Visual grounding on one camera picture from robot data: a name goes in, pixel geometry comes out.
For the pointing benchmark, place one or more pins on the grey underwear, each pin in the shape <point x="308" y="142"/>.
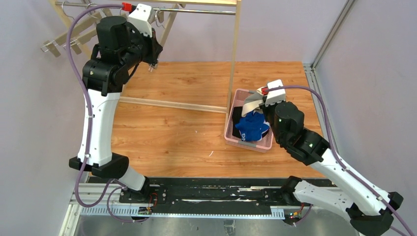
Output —
<point x="254" y="101"/>

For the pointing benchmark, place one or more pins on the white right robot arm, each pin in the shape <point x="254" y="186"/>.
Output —
<point x="368" y="208"/>

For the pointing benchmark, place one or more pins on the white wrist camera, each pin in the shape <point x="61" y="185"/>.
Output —
<point x="274" y="96"/>
<point x="141" y="17"/>

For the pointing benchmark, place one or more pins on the empty wooden clip hanger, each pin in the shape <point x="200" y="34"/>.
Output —
<point x="53" y="45"/>

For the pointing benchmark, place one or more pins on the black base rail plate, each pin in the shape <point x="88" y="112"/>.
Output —
<point x="216" y="196"/>

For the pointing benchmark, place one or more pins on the pink plastic laundry basket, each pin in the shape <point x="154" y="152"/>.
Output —
<point x="263" y="145"/>

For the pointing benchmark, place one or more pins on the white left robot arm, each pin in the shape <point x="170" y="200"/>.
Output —
<point x="120" y="49"/>

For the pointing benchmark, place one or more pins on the wooden hanger with grey underwear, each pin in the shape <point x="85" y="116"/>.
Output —
<point x="167" y="26"/>

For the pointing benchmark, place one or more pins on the metal hanging rod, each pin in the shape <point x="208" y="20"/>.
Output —
<point x="195" y="11"/>

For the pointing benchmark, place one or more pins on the wooden clip hanger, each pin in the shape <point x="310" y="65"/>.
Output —
<point x="53" y="45"/>
<point x="84" y="31"/>

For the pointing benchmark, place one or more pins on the black underwear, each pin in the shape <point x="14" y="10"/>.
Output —
<point x="237" y="122"/>

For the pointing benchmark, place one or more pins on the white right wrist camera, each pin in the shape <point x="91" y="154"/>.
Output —
<point x="274" y="96"/>

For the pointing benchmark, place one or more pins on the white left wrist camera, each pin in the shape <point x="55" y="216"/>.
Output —
<point x="141" y="17"/>

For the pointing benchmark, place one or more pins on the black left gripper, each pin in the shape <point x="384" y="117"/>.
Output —
<point x="152" y="48"/>

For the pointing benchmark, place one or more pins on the blue underwear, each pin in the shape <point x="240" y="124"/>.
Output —
<point x="252" y="127"/>

